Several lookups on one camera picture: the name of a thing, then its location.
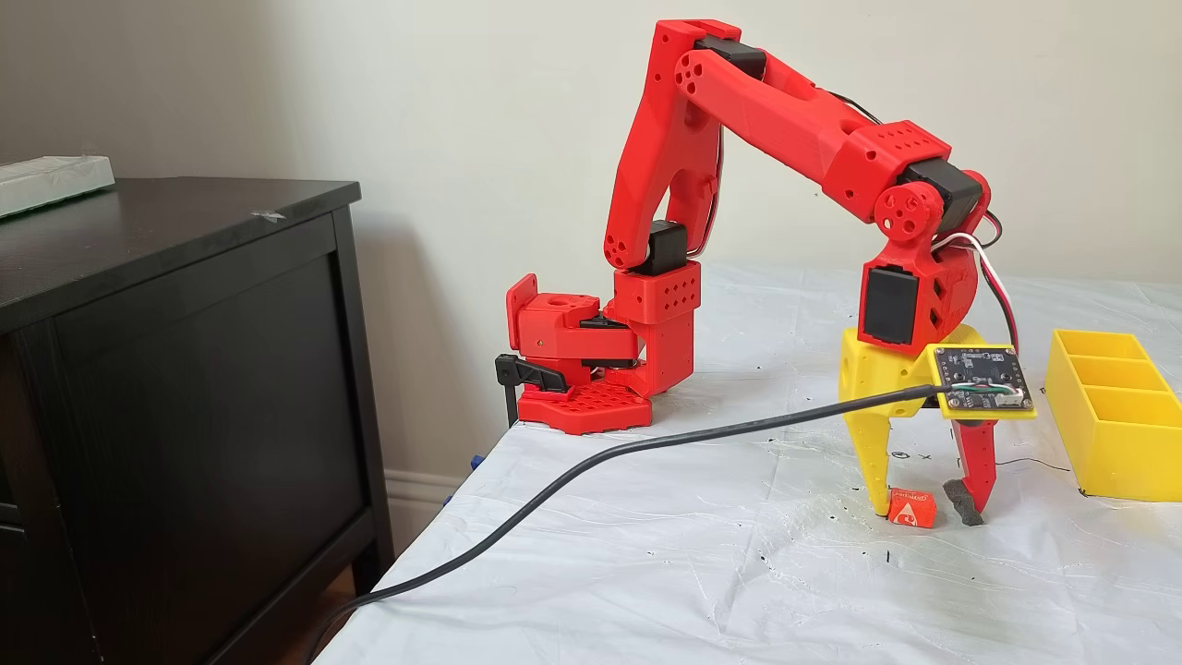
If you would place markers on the black table clamp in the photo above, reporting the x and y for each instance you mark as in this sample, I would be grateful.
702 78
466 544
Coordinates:
531 372

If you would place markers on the yellow three-compartment box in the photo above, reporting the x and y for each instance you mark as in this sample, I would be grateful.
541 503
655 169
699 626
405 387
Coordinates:
1122 443

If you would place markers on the white foam block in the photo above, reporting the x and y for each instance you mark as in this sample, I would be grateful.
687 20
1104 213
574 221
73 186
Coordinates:
46 185

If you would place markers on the black wooden dresser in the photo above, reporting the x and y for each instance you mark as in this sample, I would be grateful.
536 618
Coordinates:
185 369

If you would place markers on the white plastic table cover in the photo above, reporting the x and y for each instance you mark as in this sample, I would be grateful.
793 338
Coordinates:
646 573

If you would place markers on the orange Starburst candy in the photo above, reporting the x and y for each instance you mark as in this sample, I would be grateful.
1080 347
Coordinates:
912 509

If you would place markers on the camera board on yellow mount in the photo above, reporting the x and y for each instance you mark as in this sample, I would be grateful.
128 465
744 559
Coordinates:
981 380

